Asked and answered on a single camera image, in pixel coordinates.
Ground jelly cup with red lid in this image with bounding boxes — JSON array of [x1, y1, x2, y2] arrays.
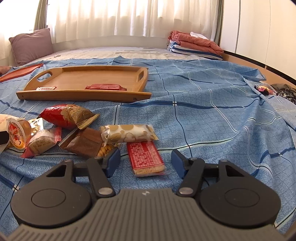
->
[[6, 118, 32, 150]]

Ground pink white pastry packet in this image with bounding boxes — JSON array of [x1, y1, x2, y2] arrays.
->
[[21, 127, 62, 158]]

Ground small red cracker packet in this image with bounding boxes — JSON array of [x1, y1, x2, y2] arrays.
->
[[36, 86, 57, 91]]

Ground white gold dotted snack packet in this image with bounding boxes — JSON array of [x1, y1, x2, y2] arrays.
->
[[99, 124, 158, 144]]

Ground red square cracker packet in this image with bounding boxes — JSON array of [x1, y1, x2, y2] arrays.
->
[[126, 141, 167, 177]]

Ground dark floral clothes pile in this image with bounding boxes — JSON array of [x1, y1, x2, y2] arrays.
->
[[271, 83, 296, 104]]

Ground small colourful toy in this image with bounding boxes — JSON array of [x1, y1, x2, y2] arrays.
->
[[254, 85, 276, 96]]

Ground blue plaid bed sheet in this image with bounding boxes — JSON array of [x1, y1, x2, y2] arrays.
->
[[1, 57, 295, 233]]

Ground red nut snack bag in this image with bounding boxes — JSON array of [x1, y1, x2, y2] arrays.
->
[[38, 104, 100, 130]]

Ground long red snack bar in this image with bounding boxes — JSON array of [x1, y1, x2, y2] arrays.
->
[[85, 83, 127, 91]]

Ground purple pillow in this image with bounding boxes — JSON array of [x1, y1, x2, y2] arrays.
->
[[9, 28, 54, 66]]

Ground white flower cake packet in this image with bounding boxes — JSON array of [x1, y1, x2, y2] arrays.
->
[[0, 114, 19, 153]]

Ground folded red and striped blankets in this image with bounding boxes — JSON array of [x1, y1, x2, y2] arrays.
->
[[167, 31, 224, 60]]

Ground red plastic tray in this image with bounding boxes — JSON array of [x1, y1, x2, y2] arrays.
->
[[0, 63, 43, 82]]

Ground wooden serving tray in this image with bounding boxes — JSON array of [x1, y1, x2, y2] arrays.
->
[[16, 65, 152, 103]]

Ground white sheer curtain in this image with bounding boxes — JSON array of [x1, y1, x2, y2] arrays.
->
[[47, 1, 220, 43]]

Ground brown peanut snack packet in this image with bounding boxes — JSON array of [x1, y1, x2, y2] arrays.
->
[[59, 128, 121, 158]]

